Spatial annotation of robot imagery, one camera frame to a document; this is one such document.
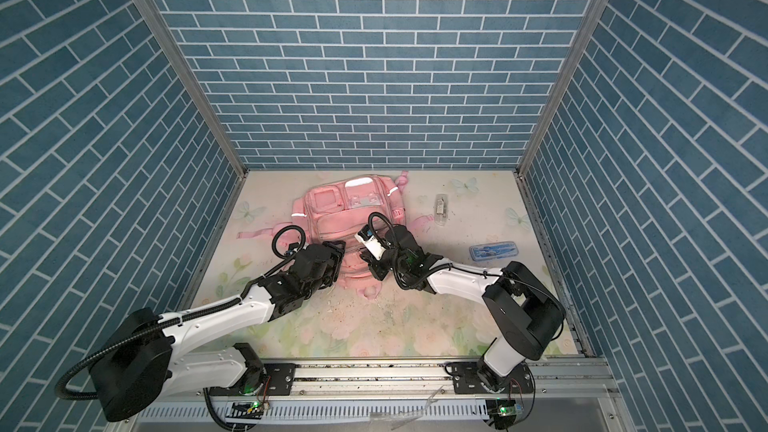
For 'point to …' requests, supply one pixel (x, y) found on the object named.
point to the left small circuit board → (245, 410)
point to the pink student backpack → (340, 208)
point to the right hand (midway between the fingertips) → (360, 252)
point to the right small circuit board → (504, 412)
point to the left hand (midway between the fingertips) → (350, 249)
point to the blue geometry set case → (493, 250)
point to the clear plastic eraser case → (441, 209)
